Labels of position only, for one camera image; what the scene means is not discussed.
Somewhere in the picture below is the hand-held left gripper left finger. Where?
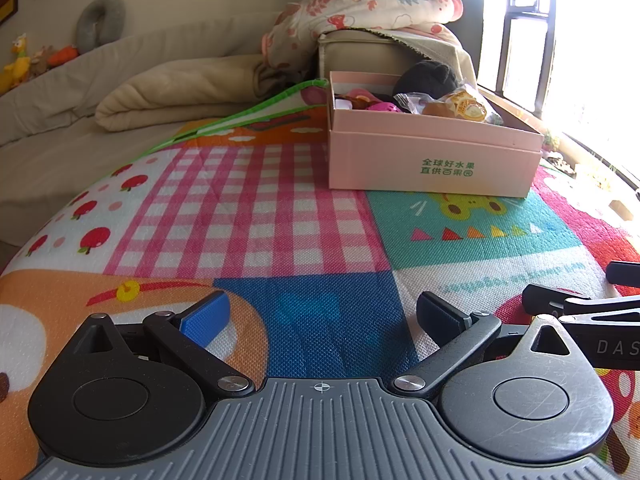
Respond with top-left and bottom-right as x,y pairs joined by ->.
60,290 -> 257,400

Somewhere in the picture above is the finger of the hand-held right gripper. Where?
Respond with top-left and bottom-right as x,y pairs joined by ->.
521,283 -> 640,319
605,261 -> 640,292

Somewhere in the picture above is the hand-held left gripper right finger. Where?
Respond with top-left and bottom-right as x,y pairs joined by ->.
392,290 -> 593,400

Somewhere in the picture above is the pink cardboard box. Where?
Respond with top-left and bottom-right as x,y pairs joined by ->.
327,71 -> 546,199

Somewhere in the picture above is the pink pig toy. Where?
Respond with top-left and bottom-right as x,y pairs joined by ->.
332,87 -> 375,111

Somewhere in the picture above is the black plush cat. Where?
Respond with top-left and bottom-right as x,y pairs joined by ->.
392,60 -> 462,102

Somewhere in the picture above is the white potted plant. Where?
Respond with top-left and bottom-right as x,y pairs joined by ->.
575,162 -> 621,192

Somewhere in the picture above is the colourful play mat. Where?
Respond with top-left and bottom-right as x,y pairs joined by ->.
0,79 -> 640,480

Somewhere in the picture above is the dark dish of pebbles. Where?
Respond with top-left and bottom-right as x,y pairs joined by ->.
546,155 -> 581,177

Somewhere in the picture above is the folded beige blanket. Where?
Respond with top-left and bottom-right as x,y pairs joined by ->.
94,54 -> 282,134

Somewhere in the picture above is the beige bed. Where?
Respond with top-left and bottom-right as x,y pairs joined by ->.
0,10 -> 321,266

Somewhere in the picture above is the beige cushion block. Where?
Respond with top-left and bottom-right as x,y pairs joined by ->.
317,30 -> 417,80

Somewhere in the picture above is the orange carrot plush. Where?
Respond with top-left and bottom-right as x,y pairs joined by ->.
47,44 -> 80,67

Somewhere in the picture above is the brown plush toy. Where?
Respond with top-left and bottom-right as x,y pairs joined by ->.
30,45 -> 55,79

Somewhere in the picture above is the grey neck pillow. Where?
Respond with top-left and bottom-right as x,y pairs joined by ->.
75,0 -> 126,55

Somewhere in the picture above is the yellow plush toy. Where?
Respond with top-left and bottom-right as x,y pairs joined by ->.
0,33 -> 32,94

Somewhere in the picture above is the floral printed blanket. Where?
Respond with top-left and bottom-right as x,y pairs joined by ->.
259,0 -> 467,70

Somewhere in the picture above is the dark window frame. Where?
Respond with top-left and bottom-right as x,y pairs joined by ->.
475,0 -> 640,121

